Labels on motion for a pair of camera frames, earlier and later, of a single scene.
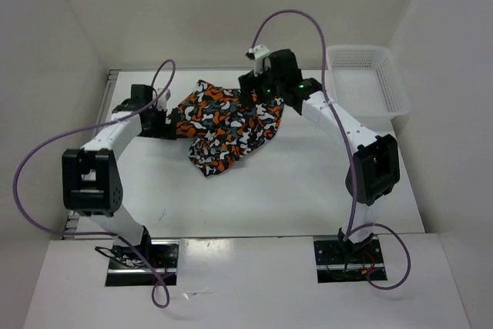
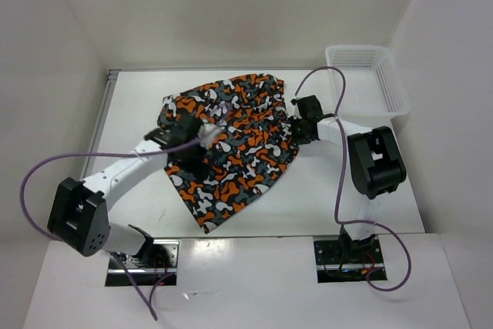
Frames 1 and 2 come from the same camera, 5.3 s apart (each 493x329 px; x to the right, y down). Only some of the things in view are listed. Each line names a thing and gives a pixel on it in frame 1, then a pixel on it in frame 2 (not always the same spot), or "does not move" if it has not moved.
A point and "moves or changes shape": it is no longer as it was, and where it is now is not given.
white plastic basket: (364, 82) does not move
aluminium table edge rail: (73, 216) does not move
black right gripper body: (266, 85) -> (298, 131)
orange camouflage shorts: (223, 128) moves or changes shape
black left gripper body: (159, 128) -> (192, 162)
